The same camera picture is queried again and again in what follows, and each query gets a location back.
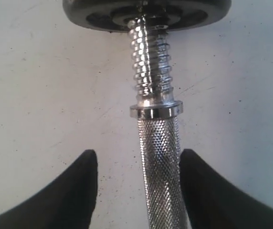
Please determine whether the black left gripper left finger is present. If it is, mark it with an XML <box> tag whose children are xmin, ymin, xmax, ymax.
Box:
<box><xmin>0</xmin><ymin>150</ymin><xmax>98</xmax><ymax>229</ymax></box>

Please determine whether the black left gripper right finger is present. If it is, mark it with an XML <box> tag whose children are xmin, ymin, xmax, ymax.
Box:
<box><xmin>179</xmin><ymin>149</ymin><xmax>273</xmax><ymax>229</ymax></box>

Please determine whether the chrome threaded dumbbell bar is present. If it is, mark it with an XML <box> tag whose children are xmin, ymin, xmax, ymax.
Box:
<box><xmin>128</xmin><ymin>17</ymin><xmax>188</xmax><ymax>229</ymax></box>

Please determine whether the black weight plate end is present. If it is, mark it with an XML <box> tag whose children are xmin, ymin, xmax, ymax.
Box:
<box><xmin>63</xmin><ymin>0</ymin><xmax>231</xmax><ymax>33</ymax></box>

